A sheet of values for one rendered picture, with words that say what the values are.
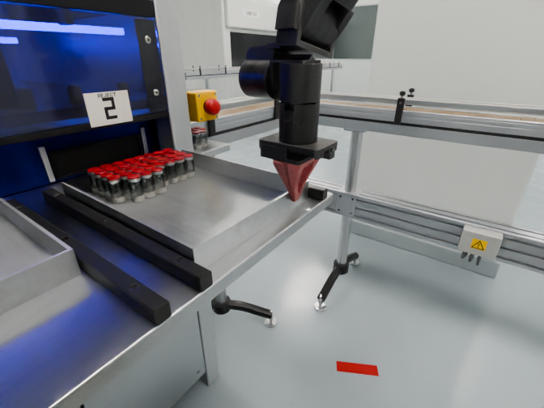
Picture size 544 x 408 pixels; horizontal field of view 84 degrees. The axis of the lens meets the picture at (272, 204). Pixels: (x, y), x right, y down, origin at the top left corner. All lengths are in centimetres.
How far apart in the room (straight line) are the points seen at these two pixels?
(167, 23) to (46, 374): 65
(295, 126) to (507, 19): 148
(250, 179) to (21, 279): 39
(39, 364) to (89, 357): 4
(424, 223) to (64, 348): 125
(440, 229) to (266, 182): 92
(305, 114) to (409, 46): 147
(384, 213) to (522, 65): 89
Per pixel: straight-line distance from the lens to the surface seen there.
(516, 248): 138
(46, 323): 38
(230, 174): 65
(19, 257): 50
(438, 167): 191
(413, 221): 138
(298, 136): 43
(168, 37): 77
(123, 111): 70
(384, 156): 195
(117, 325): 34
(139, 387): 105
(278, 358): 139
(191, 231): 46
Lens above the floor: 111
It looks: 26 degrees down
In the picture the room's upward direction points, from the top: straight up
